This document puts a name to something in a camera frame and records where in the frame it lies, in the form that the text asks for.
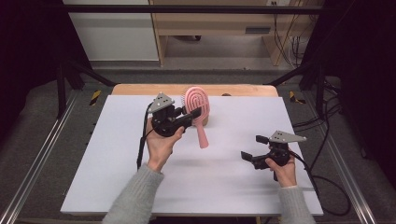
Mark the pink hairbrush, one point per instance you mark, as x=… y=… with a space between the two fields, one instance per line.
x=202 y=137

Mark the yellow black tape marker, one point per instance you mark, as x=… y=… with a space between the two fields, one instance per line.
x=293 y=97
x=95 y=97

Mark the person's right hand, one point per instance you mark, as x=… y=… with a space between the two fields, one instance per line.
x=286 y=174

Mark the black curtain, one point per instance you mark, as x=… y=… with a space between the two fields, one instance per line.
x=367 y=77
x=28 y=62

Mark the wooden table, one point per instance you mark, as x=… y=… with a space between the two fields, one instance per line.
x=155 y=89

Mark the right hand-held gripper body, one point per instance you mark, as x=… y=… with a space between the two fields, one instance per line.
x=278 y=152

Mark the wooden bench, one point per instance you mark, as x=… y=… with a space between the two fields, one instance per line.
x=218 y=25

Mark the person's left hand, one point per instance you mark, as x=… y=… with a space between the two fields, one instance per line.
x=160 y=149

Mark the grey label on shelf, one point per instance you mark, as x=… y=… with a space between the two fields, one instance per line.
x=257 y=30

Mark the white cabinet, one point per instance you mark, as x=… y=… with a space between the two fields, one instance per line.
x=115 y=34

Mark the aluminium floor rail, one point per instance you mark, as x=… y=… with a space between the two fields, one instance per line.
x=37 y=161
x=351 y=180

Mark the black metal stand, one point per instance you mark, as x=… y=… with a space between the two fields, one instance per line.
x=62 y=87
x=319 y=87

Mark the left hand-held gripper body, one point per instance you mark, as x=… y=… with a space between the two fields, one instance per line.
x=165 y=124

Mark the black metal crossbar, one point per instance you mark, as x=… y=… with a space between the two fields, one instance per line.
x=186 y=9

